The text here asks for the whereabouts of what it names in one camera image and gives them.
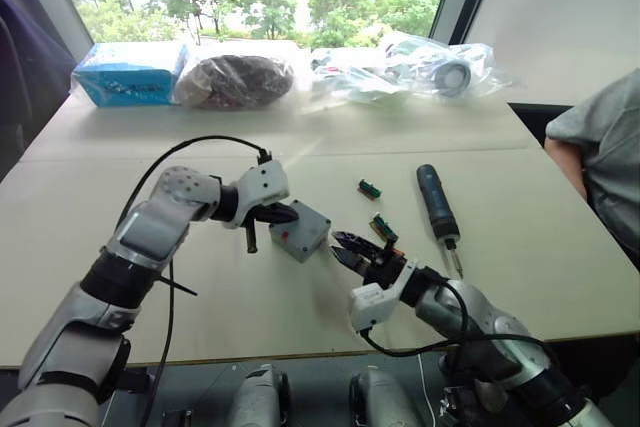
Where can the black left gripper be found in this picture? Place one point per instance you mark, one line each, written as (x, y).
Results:
(257, 215)

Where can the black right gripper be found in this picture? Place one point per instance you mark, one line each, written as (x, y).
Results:
(385, 269)

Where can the grey plastic junction box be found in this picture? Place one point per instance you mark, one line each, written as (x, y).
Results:
(305, 229)

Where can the person's bare forearm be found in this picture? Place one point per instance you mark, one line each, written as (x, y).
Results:
(565, 162)

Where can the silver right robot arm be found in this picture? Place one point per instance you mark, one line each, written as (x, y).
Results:
(500, 327)

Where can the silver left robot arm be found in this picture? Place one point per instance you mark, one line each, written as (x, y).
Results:
(145, 232)

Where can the blue black electric screwdriver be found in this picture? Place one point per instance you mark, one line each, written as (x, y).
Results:
(435, 202)

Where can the green terminal block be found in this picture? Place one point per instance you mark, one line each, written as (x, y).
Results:
(384, 227)
(369, 188)

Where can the black zip tie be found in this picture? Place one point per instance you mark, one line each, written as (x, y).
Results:
(180, 287)

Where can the brown stuff in plastic bag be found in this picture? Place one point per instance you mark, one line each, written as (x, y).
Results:
(235, 79)

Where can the grey rounded housing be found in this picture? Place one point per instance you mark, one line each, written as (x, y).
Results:
(380, 397)
(257, 397)

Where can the clear bag of small parts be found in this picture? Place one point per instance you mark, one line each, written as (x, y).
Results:
(350, 77)

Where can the round silver part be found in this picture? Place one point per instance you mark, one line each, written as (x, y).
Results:
(452, 78)

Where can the clear bag with round part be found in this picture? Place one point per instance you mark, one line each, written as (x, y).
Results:
(425, 59)

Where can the blue carton in plastic bag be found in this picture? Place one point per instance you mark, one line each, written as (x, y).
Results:
(125, 79)

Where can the person in grey shirt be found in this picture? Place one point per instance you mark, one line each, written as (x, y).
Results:
(615, 157)

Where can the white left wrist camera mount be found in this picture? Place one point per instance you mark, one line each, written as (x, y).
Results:
(262, 182)

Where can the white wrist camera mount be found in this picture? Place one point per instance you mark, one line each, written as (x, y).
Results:
(262, 182)
(372, 302)

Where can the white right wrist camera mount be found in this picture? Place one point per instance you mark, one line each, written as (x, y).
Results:
(372, 302)

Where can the black metal base bracket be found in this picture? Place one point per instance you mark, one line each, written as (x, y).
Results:
(465, 407)

